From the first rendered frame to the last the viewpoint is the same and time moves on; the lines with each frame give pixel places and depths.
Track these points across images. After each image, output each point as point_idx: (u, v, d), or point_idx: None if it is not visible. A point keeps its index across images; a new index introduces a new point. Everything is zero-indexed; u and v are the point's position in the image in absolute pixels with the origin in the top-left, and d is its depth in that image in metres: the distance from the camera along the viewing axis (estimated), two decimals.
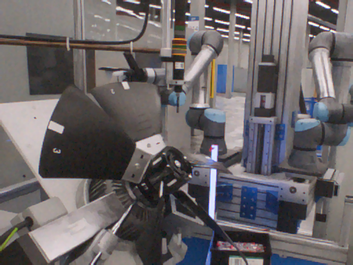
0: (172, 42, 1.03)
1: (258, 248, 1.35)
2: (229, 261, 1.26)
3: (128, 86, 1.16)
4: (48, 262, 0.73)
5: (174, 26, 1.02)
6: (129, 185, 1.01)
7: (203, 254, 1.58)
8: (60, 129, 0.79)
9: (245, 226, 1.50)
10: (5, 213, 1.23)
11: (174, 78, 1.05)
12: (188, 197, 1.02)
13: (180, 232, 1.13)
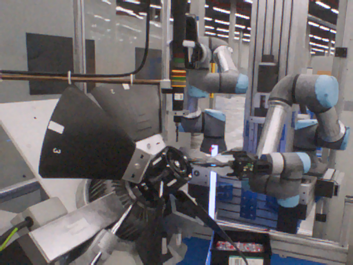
0: (172, 74, 1.05)
1: (258, 248, 1.35)
2: (229, 261, 1.26)
3: (128, 86, 1.16)
4: (48, 262, 0.73)
5: (173, 59, 1.04)
6: (129, 185, 1.01)
7: (203, 254, 1.58)
8: (60, 129, 0.79)
9: (245, 226, 1.50)
10: (5, 213, 1.23)
11: (174, 108, 1.07)
12: (188, 197, 1.02)
13: (180, 232, 1.13)
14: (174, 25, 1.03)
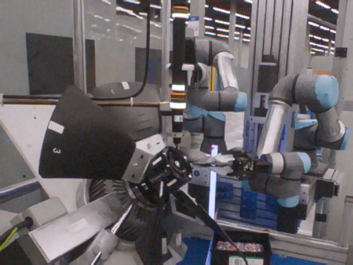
0: (171, 96, 1.06)
1: (258, 248, 1.35)
2: (229, 261, 1.26)
3: (128, 86, 1.16)
4: (48, 262, 0.73)
5: (172, 81, 1.06)
6: (129, 185, 1.01)
7: (203, 254, 1.58)
8: (60, 129, 0.79)
9: (245, 226, 1.50)
10: (5, 213, 1.23)
11: (173, 130, 1.09)
12: (188, 197, 1.02)
13: (180, 232, 1.13)
14: (173, 49, 1.04)
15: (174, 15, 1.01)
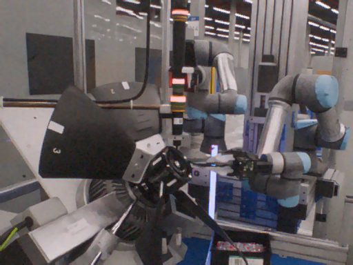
0: (171, 99, 1.07)
1: (258, 248, 1.35)
2: (229, 261, 1.26)
3: (128, 86, 1.16)
4: (48, 262, 0.73)
5: (172, 83, 1.06)
6: (129, 185, 1.01)
7: (203, 254, 1.58)
8: (60, 129, 0.79)
9: (245, 226, 1.50)
10: (5, 213, 1.23)
11: (173, 132, 1.09)
12: (188, 197, 1.02)
13: (180, 232, 1.13)
14: (173, 52, 1.05)
15: (174, 18, 1.01)
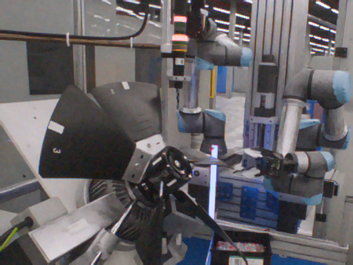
0: (172, 38, 1.02)
1: (258, 248, 1.35)
2: (229, 261, 1.26)
3: (128, 86, 1.16)
4: (48, 262, 0.73)
5: (174, 22, 1.02)
6: (129, 185, 1.01)
7: (203, 254, 1.58)
8: (60, 129, 0.79)
9: (245, 226, 1.50)
10: (5, 213, 1.23)
11: (174, 74, 1.05)
12: (188, 197, 1.02)
13: (180, 232, 1.13)
14: None
15: None
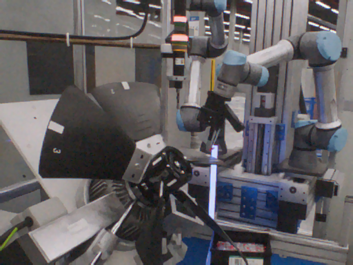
0: (172, 38, 1.02)
1: (258, 248, 1.35)
2: (229, 261, 1.26)
3: (128, 86, 1.16)
4: (48, 262, 0.73)
5: (174, 22, 1.02)
6: (129, 185, 1.01)
7: (203, 254, 1.58)
8: (60, 129, 0.79)
9: (245, 226, 1.50)
10: (5, 213, 1.23)
11: (174, 74, 1.05)
12: (188, 197, 1.02)
13: (180, 232, 1.13)
14: None
15: None
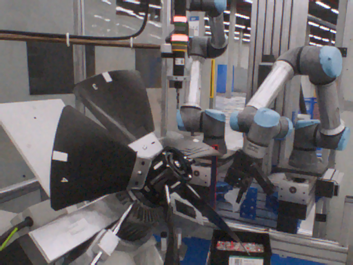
0: (172, 38, 1.02)
1: (258, 248, 1.35)
2: (229, 261, 1.26)
3: (197, 141, 1.34)
4: (48, 262, 0.73)
5: (174, 22, 1.02)
6: None
7: (203, 254, 1.58)
8: (108, 79, 1.07)
9: (245, 226, 1.50)
10: (5, 213, 1.23)
11: (174, 74, 1.05)
12: (165, 192, 0.95)
13: (180, 232, 1.13)
14: None
15: None
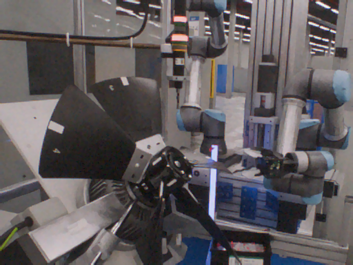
0: (172, 38, 1.02)
1: (258, 248, 1.35)
2: (229, 261, 1.26)
3: (209, 158, 1.34)
4: (48, 262, 0.73)
5: (174, 22, 1.02)
6: None
7: (203, 254, 1.58)
8: (125, 83, 1.13)
9: (245, 226, 1.50)
10: (5, 213, 1.23)
11: (174, 74, 1.05)
12: (159, 186, 0.94)
13: (180, 232, 1.13)
14: None
15: None
